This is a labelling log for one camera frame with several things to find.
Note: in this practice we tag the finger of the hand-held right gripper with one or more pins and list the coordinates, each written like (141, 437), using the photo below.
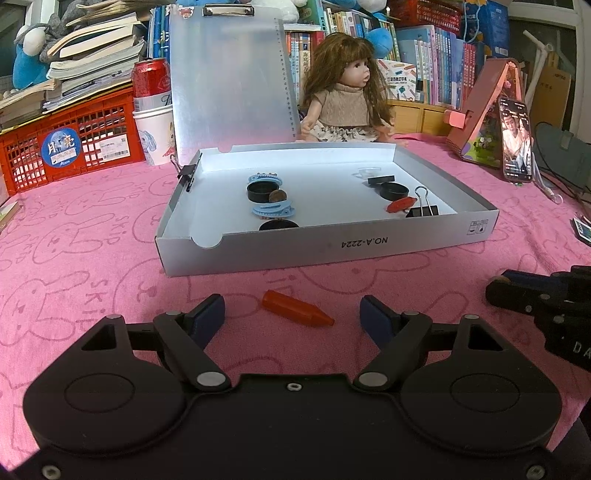
(526, 278)
(510, 295)

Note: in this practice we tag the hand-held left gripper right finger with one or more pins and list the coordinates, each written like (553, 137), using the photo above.
(377, 321)

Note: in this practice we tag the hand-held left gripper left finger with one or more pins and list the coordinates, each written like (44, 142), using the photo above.
(207, 318)

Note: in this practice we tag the white cardboard box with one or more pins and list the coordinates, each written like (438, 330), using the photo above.
(323, 242)

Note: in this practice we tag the large black binder clip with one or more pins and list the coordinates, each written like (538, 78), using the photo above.
(422, 212)

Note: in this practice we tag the blue bear hair clip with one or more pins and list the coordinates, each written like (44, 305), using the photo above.
(272, 210)

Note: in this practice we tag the clear plastic lid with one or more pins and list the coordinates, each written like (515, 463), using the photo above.
(369, 171)

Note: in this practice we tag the blue beaded hair clip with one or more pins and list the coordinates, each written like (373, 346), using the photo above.
(263, 177)

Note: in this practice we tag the small colourful card box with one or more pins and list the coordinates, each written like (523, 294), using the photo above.
(584, 230)

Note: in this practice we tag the dark grey pouch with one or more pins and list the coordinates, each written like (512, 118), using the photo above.
(563, 152)

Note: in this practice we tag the smartphone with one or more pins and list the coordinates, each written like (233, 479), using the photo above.
(515, 143)

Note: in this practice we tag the pink rabbit-print towel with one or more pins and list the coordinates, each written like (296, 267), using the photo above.
(92, 230)

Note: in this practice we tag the small black binder clip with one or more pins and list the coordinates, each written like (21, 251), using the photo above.
(187, 173)

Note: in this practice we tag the brown cardboard sheet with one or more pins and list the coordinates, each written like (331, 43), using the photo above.
(554, 92)

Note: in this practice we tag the wooden drawer box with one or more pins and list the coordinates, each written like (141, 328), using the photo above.
(425, 120)

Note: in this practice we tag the white paper cup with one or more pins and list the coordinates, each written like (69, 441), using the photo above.
(154, 134)

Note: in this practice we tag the brown-haired doll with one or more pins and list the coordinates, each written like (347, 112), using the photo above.
(346, 106)

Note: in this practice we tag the white plastic pipe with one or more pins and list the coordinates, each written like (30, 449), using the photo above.
(540, 60)

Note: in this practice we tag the translucent clipboard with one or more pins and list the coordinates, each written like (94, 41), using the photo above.
(231, 92)

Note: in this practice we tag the row of pale blue books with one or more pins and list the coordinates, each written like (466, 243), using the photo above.
(438, 60)

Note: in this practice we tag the white printed box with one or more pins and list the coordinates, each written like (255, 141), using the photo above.
(397, 78)

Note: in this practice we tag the red plastic basket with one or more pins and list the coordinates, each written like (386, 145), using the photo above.
(27, 161)

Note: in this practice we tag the red soda can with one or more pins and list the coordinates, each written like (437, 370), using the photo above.
(150, 78)

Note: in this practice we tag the blue package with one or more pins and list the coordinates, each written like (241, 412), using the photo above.
(485, 23)

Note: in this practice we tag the large blue plush toy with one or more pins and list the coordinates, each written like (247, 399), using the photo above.
(381, 39)

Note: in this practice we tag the stack of worn books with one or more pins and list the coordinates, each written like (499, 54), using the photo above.
(92, 60)

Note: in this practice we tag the red mesh basket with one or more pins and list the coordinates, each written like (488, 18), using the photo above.
(425, 11)

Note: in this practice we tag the row of colourful books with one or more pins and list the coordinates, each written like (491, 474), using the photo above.
(346, 23)

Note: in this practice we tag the blue and grey plush toy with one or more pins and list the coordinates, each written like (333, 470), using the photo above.
(27, 64)

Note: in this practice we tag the small blue plush toy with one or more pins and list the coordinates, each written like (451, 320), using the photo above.
(187, 2)

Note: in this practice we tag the white and pink plush toy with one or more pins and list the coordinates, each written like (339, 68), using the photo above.
(291, 9)

